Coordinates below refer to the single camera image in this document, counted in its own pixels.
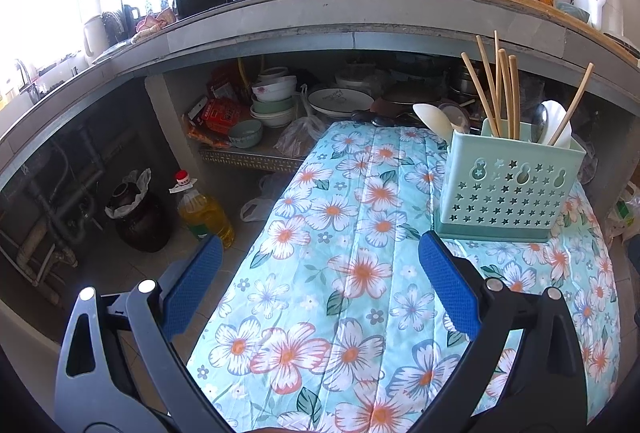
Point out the dark pan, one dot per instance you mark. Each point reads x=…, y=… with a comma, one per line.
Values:
x=405, y=100

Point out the red upright packet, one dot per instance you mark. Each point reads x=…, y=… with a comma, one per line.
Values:
x=225, y=83

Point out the white pitcher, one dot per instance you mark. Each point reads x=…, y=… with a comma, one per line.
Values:
x=95, y=38

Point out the yellow cooking oil bottle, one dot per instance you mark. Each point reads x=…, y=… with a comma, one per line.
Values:
x=205, y=218

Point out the dark ribbed cup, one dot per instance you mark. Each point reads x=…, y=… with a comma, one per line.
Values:
x=112, y=28

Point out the plain white bowl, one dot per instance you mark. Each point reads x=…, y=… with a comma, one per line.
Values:
x=272, y=119

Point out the wooden cutting board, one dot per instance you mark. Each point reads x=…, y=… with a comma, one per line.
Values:
x=530, y=0

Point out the red snack box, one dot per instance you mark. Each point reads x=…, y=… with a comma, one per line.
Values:
x=220, y=118

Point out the stainless steel pot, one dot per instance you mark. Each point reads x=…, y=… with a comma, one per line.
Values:
x=465, y=83

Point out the grey concrete kitchen counter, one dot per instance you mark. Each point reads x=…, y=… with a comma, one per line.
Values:
x=300, y=18

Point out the floral turquoise blanket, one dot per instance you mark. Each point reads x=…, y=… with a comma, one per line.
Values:
x=350, y=238

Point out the pale green dish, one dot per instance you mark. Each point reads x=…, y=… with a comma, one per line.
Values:
x=572, y=12

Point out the dark ceramic jar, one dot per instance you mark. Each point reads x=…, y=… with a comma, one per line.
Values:
x=145, y=228

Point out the clear plastic bag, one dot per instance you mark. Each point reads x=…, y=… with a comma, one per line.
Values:
x=300, y=135

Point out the white plastic bag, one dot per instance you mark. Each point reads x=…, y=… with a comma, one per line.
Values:
x=260, y=208

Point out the grey drain pipes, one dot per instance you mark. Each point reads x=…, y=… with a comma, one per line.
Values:
x=55, y=223

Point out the pale green bowl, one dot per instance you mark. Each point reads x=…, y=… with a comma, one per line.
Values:
x=272, y=105

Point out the white floral bowl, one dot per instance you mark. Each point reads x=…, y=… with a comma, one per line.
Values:
x=274, y=88

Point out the white plate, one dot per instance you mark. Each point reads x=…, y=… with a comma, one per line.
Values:
x=340, y=103

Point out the metal faucet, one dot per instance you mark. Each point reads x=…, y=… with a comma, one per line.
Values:
x=27, y=80

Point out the white ceramic spoon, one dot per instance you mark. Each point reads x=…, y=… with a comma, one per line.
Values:
x=557, y=123

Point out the dark mug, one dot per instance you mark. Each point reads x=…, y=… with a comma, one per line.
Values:
x=131, y=19

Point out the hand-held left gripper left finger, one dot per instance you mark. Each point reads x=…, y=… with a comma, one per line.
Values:
x=192, y=283

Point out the green perforated utensil holder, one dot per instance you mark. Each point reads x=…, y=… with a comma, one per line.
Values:
x=500, y=193

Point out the white plastic rice spoon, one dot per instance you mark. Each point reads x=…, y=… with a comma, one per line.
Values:
x=432, y=120

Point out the white bag green print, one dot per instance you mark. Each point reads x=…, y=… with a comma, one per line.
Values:
x=625, y=213

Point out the small white bowl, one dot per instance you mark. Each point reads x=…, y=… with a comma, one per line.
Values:
x=273, y=74

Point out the white plastic jar cover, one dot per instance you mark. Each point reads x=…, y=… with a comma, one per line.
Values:
x=140, y=180

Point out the small mint green bowl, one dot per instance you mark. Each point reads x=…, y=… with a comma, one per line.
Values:
x=245, y=135

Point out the orange snack packet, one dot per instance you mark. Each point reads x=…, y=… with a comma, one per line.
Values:
x=205, y=133

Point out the metal spoon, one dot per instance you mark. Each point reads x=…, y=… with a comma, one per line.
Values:
x=457, y=118
x=539, y=123

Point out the pink crumpled bag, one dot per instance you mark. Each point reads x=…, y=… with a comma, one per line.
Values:
x=155, y=22

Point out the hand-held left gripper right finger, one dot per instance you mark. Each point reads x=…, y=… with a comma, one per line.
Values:
x=450, y=283

